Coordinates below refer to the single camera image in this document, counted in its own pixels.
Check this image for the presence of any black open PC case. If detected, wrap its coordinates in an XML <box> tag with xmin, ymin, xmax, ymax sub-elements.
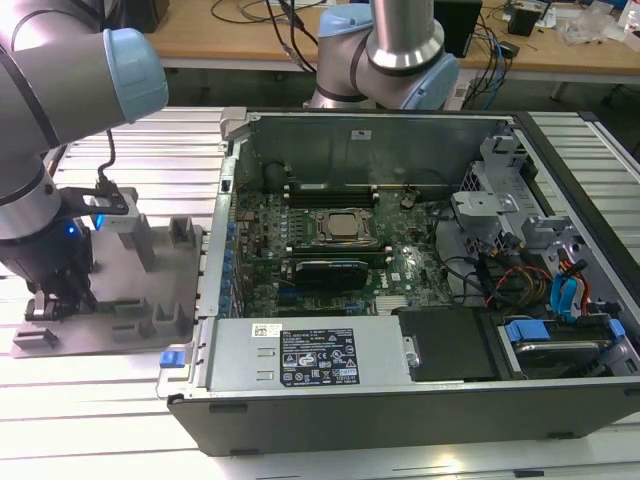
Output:
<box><xmin>157</xmin><ymin>106</ymin><xmax>640</xmax><ymax>457</ymax></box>

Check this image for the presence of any black plastic shroud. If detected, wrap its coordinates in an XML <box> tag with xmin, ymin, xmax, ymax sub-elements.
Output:
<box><xmin>392</xmin><ymin>305</ymin><xmax>502</xmax><ymax>384</ymax></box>

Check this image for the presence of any silver CPU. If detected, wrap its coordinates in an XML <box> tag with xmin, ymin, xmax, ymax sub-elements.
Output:
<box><xmin>327</xmin><ymin>213</ymin><xmax>362</xmax><ymax>238</ymax></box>

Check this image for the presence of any wooden desk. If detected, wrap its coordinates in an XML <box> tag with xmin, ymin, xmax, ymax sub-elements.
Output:
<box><xmin>144</xmin><ymin>0</ymin><xmax>640</xmax><ymax>85</ymax></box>

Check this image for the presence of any gray case corner latch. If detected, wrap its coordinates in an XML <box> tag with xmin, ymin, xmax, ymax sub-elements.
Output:
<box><xmin>219</xmin><ymin>106</ymin><xmax>249</xmax><ymax>142</ymax></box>

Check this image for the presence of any metal CPU socket cover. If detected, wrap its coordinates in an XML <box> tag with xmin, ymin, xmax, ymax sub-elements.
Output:
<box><xmin>311</xmin><ymin>207</ymin><xmax>377</xmax><ymax>248</ymax></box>

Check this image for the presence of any silver metal drive cage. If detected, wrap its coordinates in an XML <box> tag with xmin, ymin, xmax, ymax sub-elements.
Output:
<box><xmin>449</xmin><ymin>127</ymin><xmax>587</xmax><ymax>262</ymax></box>

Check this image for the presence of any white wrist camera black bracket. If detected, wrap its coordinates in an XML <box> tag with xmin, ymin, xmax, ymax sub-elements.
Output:
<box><xmin>59</xmin><ymin>185</ymin><xmax>142</xmax><ymax>233</ymax></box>

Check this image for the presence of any green motherboard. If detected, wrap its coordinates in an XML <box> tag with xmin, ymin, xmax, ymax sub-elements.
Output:
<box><xmin>232</xmin><ymin>184</ymin><xmax>461</xmax><ymax>319</ymax></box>

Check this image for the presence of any black camera cable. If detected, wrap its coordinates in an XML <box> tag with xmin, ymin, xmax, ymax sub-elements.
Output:
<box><xmin>95</xmin><ymin>128</ymin><xmax>119</xmax><ymax>193</ymax></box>

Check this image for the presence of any black graphics card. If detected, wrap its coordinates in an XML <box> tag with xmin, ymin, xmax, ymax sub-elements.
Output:
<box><xmin>294</xmin><ymin>258</ymin><xmax>371</xmax><ymax>292</ymax></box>

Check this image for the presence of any tall black speaker box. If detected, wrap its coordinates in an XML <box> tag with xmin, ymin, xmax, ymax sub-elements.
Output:
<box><xmin>433</xmin><ymin>0</ymin><xmax>484</xmax><ymax>59</ymax></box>

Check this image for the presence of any clear plastic bag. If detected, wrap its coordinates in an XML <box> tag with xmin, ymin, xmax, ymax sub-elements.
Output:
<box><xmin>554</xmin><ymin>5</ymin><xmax>624</xmax><ymax>47</ymax></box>

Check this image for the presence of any small silver heatsink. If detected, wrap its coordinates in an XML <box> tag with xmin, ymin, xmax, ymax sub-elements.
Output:
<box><xmin>374</xmin><ymin>294</ymin><xmax>409</xmax><ymax>316</ymax></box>

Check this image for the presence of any small black cube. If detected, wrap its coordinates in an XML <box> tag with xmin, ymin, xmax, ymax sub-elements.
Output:
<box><xmin>507</xmin><ymin>8</ymin><xmax>544</xmax><ymax>37</ymax></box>

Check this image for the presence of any blue flat wire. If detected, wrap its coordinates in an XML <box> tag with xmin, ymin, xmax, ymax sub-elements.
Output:
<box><xmin>549</xmin><ymin>272</ymin><xmax>591</xmax><ymax>327</ymax></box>

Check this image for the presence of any black label sticker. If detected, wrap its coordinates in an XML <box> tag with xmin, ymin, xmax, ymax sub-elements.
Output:
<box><xmin>278</xmin><ymin>328</ymin><xmax>361</xmax><ymax>389</ymax></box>

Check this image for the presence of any silver power supply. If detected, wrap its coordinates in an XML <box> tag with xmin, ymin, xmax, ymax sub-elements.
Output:
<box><xmin>204</xmin><ymin>317</ymin><xmax>419</xmax><ymax>394</ymax></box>

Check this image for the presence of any hard disk in blue carrier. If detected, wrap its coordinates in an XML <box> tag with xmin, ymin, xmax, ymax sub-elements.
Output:
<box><xmin>497</xmin><ymin>319</ymin><xmax>626</xmax><ymax>382</ymax></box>

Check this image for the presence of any yellow red wire bundle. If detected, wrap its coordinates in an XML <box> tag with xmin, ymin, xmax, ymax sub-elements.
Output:
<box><xmin>487</xmin><ymin>264</ymin><xmax>552</xmax><ymax>307</ymax></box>

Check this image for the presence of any gray parts rack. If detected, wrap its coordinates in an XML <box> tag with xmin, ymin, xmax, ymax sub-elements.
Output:
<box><xmin>10</xmin><ymin>212</ymin><xmax>210</xmax><ymax>359</ymax></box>

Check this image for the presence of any black RAM slot bank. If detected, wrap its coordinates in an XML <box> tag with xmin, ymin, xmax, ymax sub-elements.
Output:
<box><xmin>284</xmin><ymin>242</ymin><xmax>394</xmax><ymax>267</ymax></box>
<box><xmin>282</xmin><ymin>180</ymin><xmax>380</xmax><ymax>210</ymax></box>

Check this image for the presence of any large black box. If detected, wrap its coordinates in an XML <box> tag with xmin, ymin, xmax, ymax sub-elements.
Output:
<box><xmin>102</xmin><ymin>0</ymin><xmax>171</xmax><ymax>34</ymax></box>

